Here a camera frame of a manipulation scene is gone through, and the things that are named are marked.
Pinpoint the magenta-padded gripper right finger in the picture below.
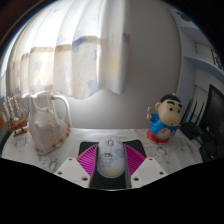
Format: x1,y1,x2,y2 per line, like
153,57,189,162
122,143,168,189

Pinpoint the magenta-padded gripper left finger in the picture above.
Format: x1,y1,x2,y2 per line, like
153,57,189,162
53,143,100,189

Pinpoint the white cartoon-print computer mouse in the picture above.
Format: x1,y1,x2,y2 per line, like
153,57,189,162
96,135,127,178

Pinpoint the black green-lined mouse pad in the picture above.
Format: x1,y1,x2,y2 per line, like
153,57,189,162
77,139,148,190

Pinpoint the white printed tablecloth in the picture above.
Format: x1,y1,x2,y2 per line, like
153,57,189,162
0,127,204,174

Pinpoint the large white conch shell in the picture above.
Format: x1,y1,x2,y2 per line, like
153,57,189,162
27,96,72,156

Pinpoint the cartoon boy figurine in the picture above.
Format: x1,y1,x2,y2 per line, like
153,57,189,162
145,93,184,145

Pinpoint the black router with antennas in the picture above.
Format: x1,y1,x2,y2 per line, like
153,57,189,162
179,98,206,140

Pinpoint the black box device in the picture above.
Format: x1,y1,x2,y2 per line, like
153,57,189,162
199,133,224,161

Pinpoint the white radiator pipe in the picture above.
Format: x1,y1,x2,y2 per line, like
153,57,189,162
31,91,73,128

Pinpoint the black keyboard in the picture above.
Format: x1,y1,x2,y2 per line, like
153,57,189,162
0,128,8,155

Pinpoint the black monitor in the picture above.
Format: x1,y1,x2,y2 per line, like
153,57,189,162
199,83,224,141

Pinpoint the white star-print curtain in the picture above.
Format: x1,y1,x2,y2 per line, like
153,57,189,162
0,0,132,101

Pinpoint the white wall shelf unit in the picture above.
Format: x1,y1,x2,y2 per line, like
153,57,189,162
173,6,224,101

